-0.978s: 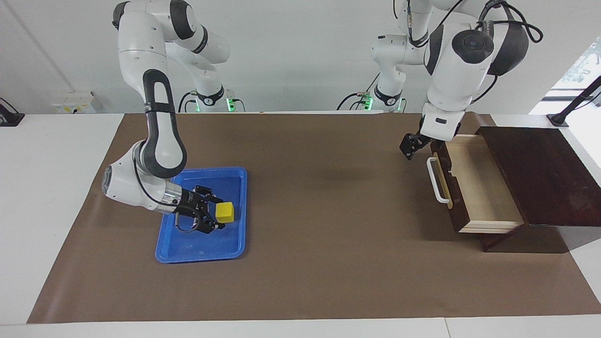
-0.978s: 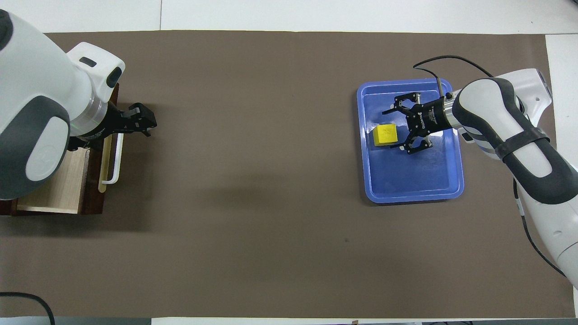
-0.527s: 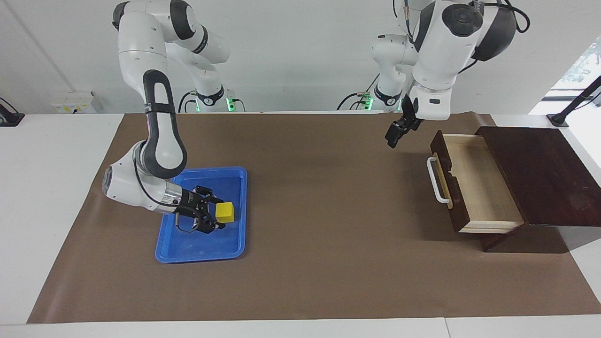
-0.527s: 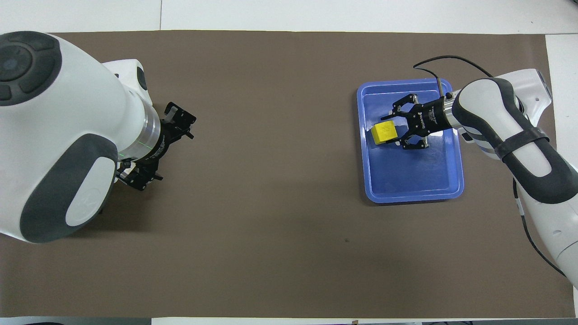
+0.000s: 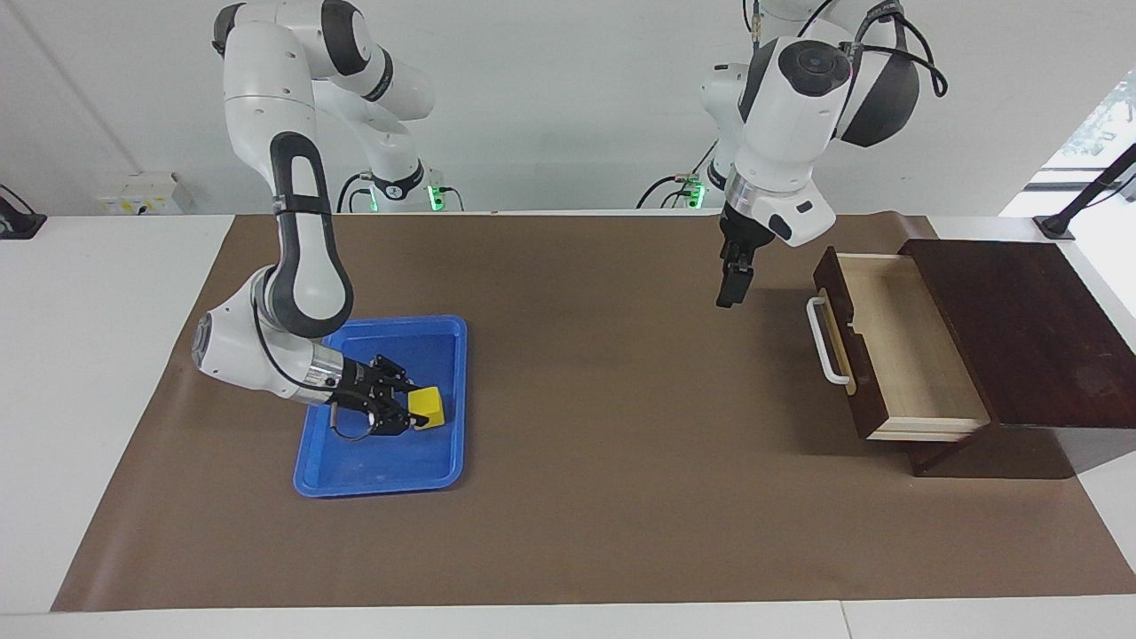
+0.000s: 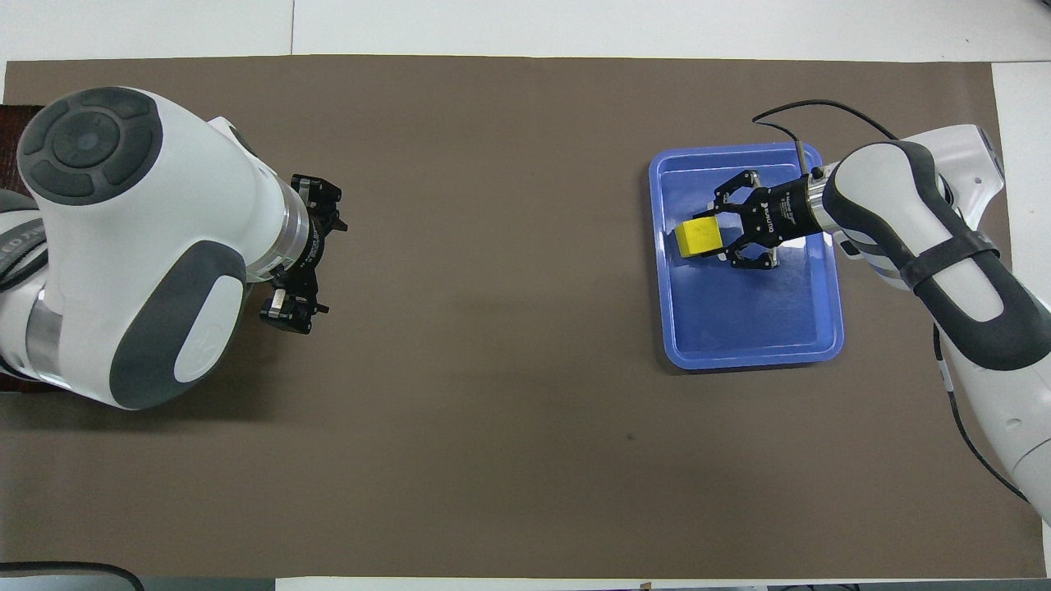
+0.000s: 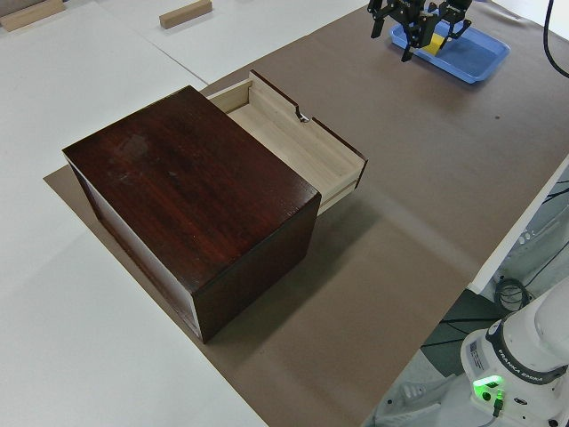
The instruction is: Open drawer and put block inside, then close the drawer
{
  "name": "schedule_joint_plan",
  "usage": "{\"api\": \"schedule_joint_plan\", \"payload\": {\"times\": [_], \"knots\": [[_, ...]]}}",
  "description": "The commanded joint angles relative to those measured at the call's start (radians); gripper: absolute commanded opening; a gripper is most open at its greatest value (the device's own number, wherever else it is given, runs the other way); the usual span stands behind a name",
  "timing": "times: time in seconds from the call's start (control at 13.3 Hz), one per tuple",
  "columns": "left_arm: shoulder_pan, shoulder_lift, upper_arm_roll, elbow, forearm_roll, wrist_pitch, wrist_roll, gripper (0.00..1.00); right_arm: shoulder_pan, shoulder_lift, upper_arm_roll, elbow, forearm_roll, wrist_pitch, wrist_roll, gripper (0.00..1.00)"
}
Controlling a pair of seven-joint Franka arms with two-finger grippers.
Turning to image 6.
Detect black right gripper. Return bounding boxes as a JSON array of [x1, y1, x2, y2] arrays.
[[713, 170, 822, 273]]

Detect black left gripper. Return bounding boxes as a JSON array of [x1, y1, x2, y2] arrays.
[[259, 173, 348, 335]]

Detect yellow cube block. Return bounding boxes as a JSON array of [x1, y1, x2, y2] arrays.
[[675, 216, 725, 260]]

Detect blue plastic tray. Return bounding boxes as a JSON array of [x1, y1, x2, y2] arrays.
[[649, 142, 845, 372]]

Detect brown table mat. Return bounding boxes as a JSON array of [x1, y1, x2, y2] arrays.
[[0, 55, 1049, 580]]

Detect dark brown wooden cabinet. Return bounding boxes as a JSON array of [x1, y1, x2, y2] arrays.
[[0, 105, 75, 393]]

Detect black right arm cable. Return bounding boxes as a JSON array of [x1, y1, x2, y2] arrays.
[[753, 100, 1029, 503]]

